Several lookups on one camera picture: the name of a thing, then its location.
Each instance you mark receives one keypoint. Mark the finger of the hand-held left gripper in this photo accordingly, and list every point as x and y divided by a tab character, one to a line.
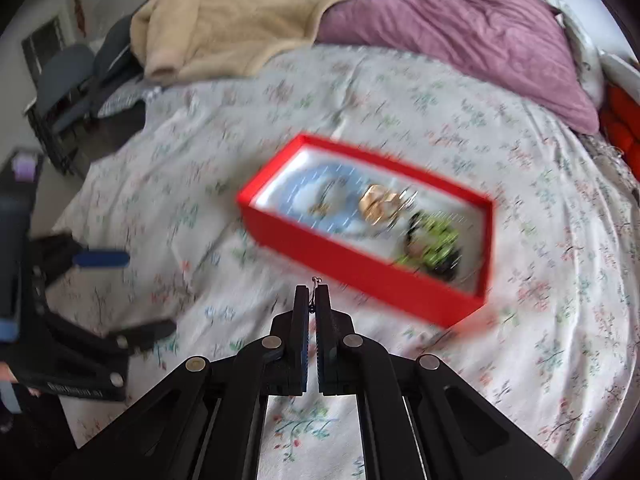
100	259
145	332

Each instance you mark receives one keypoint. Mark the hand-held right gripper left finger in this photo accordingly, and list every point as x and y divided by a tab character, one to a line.
302	320

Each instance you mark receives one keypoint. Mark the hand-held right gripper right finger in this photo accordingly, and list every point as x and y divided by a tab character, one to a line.
325	325

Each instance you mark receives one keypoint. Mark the red jewelry box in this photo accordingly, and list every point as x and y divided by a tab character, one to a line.
360	270

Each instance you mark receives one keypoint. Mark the green leaf bead ornament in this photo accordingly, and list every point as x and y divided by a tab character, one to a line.
432	242

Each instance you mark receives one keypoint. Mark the dark beaded jewelry piece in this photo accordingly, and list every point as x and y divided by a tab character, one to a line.
445	270

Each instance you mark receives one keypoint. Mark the grey chair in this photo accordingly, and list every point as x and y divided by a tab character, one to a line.
65	85

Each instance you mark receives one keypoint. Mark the floral bedsheet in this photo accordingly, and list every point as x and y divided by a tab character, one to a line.
525	310

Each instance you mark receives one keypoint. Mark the beige fleece blanket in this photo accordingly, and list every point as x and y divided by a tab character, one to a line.
225	15

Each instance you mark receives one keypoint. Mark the purple pillow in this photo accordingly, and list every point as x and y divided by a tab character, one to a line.
465	40

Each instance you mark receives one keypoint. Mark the orange cushion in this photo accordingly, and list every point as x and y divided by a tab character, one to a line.
622	120

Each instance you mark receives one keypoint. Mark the white pillow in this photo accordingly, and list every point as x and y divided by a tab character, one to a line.
590	60

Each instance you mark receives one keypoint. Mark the wall vent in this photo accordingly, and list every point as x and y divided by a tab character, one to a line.
42	42

